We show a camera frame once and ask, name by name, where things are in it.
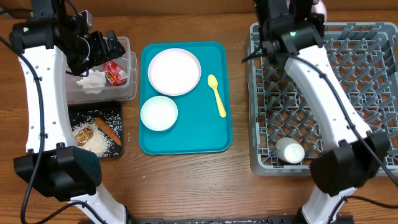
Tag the red snack wrapper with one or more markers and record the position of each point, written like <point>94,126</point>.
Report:
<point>115,75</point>

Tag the yellow plastic spoon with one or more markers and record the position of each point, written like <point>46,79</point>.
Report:
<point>213,84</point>

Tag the brown sausage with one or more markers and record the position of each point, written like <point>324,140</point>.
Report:
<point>103,126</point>

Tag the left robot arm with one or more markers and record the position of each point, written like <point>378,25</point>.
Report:
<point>49,45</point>

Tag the large white plate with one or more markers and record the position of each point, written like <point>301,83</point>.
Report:
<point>174,72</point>

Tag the white cup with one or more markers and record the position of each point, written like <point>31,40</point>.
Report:
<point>289,150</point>

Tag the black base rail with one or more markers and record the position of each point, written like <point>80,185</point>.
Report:
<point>283,219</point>

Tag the grey dishwasher rack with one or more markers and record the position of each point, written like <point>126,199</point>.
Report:
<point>363,57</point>

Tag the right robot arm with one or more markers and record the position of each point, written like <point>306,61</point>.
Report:
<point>291,35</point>

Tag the white napkin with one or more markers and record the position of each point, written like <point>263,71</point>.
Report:
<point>93,83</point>

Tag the teal serving tray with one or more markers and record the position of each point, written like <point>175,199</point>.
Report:
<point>199,128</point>

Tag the small white bowl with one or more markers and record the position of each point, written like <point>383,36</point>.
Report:
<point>159,113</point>

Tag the white rice pile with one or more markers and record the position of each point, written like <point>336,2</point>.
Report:
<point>102,145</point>

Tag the black plastic tray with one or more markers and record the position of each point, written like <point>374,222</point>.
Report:
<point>105,105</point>

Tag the clear plastic storage bin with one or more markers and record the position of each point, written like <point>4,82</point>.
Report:
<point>76,94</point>

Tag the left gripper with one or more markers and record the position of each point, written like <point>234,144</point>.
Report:
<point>102,53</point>

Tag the brown food scraps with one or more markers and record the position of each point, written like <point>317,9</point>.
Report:
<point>83,136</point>

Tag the large white bowl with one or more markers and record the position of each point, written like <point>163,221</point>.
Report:
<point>319,8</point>

